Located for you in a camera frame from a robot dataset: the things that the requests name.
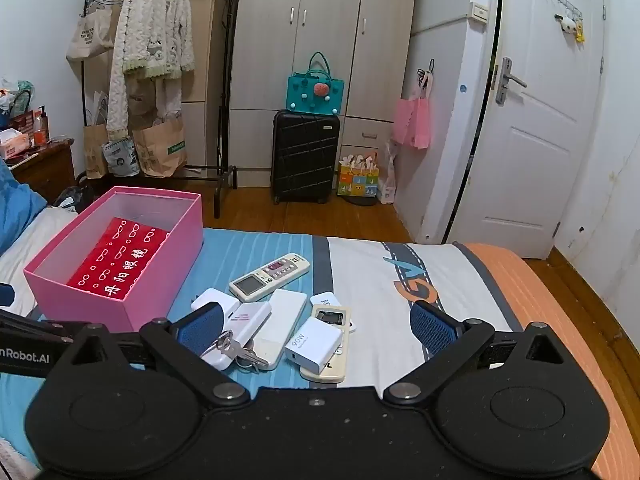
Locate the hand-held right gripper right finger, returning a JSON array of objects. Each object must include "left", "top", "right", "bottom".
[{"left": 382, "top": 301, "right": 596, "bottom": 406}]

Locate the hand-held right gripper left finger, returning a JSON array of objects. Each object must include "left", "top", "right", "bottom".
[{"left": 47, "top": 301, "right": 251, "bottom": 409}]

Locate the white plug adapter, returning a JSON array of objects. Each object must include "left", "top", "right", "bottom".
[{"left": 191, "top": 288, "right": 241, "bottom": 321}]

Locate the white power bank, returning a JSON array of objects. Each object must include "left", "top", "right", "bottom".
[{"left": 202, "top": 301, "right": 272, "bottom": 371}]

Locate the pink cardboard box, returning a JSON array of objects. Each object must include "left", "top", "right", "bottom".
[{"left": 23, "top": 186, "right": 205, "bottom": 333}]

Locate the white remote control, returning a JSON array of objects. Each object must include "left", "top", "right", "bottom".
[{"left": 247, "top": 288, "right": 308, "bottom": 371}]

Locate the cream remote with pink buttons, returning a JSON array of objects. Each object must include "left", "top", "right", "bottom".
[{"left": 229, "top": 253, "right": 311, "bottom": 303}]

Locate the white charger block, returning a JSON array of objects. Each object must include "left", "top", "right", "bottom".
[{"left": 285, "top": 316, "right": 345, "bottom": 363}]

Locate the cream remote with square display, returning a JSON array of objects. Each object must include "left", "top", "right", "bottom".
[{"left": 300, "top": 303, "right": 352, "bottom": 385}]

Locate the blue pillow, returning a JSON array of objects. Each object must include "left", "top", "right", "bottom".
[{"left": 0, "top": 160, "right": 48, "bottom": 256}]

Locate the red patterned box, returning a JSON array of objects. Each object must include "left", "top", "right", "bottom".
[{"left": 66, "top": 217, "right": 172, "bottom": 303}]

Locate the black floor bag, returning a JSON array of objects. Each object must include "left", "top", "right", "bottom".
[{"left": 52, "top": 184, "right": 96, "bottom": 213}]

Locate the wooden nightstand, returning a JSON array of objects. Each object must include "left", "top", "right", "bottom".
[{"left": 7, "top": 140, "right": 78, "bottom": 206}]

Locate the tissue box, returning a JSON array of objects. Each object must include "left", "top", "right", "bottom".
[{"left": 0, "top": 129, "right": 32, "bottom": 158}]

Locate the white plastic bag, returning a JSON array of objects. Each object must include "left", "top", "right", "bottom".
[{"left": 378, "top": 141, "right": 401, "bottom": 205}]

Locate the colourful gift bag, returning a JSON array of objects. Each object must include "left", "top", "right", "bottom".
[{"left": 337, "top": 152, "right": 381, "bottom": 198}]

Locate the narrow brown paper bag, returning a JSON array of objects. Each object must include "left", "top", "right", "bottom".
[{"left": 82, "top": 91, "right": 111, "bottom": 180}]

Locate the orange bottle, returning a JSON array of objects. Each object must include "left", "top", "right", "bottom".
[{"left": 32, "top": 105, "right": 51, "bottom": 143}]

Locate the white patterned bag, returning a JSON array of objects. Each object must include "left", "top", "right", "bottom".
[{"left": 101, "top": 137, "right": 141, "bottom": 178}]

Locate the large brown paper bag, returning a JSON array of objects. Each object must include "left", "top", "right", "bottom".
[{"left": 132, "top": 117, "right": 188, "bottom": 178}]

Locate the green plastic bag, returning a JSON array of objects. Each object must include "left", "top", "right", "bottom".
[{"left": 2, "top": 79, "right": 36, "bottom": 113}]

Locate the white door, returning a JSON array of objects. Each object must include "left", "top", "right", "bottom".
[{"left": 447, "top": 0, "right": 608, "bottom": 260}]

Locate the black suitcase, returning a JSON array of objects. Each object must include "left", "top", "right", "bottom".
[{"left": 271, "top": 109, "right": 342, "bottom": 206}]

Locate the pink paper bag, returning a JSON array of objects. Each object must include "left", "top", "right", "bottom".
[{"left": 391, "top": 97, "right": 432, "bottom": 150}]

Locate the teal handbag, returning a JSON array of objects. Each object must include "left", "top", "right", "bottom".
[{"left": 286, "top": 51, "right": 346, "bottom": 117}]

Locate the canvas tote bag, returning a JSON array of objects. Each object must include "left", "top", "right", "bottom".
[{"left": 66, "top": 7, "right": 116, "bottom": 63}]

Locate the white fleece jacket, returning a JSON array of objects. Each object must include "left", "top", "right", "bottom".
[{"left": 106, "top": 0, "right": 196, "bottom": 141}]

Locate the white wardrobe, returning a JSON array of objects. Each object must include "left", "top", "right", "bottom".
[{"left": 227, "top": 0, "right": 418, "bottom": 188}]

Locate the small plush pendant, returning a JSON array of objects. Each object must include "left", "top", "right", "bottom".
[{"left": 554, "top": 12, "right": 586, "bottom": 43}]

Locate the black wall hook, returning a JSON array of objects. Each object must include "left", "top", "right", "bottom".
[{"left": 417, "top": 59, "right": 435, "bottom": 98}]

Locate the metal door handle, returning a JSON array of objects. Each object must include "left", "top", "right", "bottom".
[{"left": 497, "top": 57, "right": 528, "bottom": 106}]

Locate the black wall cable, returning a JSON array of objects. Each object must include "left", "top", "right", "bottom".
[{"left": 451, "top": 0, "right": 504, "bottom": 243}]

